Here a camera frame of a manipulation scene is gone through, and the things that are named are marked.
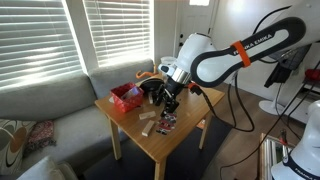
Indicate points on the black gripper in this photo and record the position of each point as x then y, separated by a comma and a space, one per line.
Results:
167, 93

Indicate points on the wooden block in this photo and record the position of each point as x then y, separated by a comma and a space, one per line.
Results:
148, 128
147, 115

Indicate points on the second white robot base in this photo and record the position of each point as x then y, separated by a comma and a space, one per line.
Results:
303, 161

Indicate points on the white franka robot arm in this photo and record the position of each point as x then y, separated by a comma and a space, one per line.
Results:
198, 61

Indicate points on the black ping pong paddle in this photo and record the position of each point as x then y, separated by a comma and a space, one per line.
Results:
150, 88

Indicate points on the red basket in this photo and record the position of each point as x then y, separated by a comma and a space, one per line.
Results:
127, 97

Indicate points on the orange curved hook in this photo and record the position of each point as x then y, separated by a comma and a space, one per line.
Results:
140, 74

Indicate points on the clear plastic pitcher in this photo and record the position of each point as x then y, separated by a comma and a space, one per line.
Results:
168, 60

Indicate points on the grey sofa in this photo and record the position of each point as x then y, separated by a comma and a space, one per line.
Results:
81, 130

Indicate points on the red patterned cloth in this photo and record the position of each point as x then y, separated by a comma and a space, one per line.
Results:
41, 136

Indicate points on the patterned cushion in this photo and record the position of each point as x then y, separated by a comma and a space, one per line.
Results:
13, 137

